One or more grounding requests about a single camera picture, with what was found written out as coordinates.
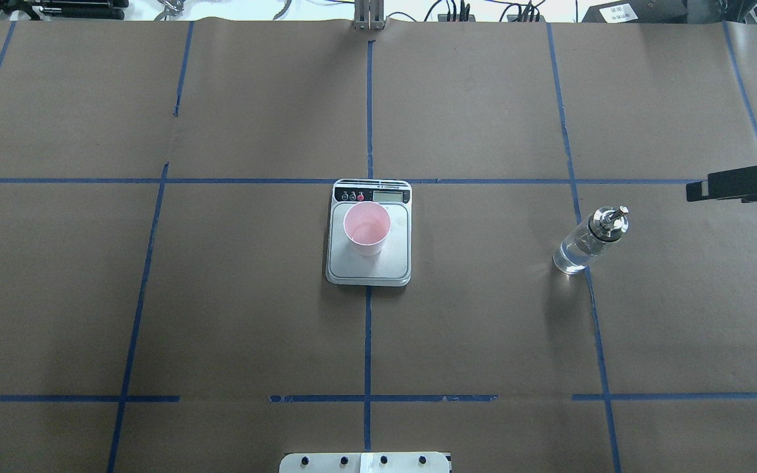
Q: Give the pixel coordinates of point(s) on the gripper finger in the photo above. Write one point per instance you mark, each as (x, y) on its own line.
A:
(736, 184)

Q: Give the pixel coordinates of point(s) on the pink plastic cup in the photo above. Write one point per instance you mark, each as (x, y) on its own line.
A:
(367, 226)

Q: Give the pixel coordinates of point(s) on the digital kitchen scale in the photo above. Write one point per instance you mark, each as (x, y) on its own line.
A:
(392, 267)

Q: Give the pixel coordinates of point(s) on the black box with label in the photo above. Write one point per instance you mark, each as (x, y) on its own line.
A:
(646, 12)

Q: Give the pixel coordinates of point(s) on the white pillar with base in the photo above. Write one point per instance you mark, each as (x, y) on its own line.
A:
(394, 461)

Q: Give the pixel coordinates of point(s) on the black folded tripod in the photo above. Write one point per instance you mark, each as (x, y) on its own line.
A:
(67, 9)

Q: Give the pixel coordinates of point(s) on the aluminium frame post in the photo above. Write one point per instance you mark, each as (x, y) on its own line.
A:
(369, 15)

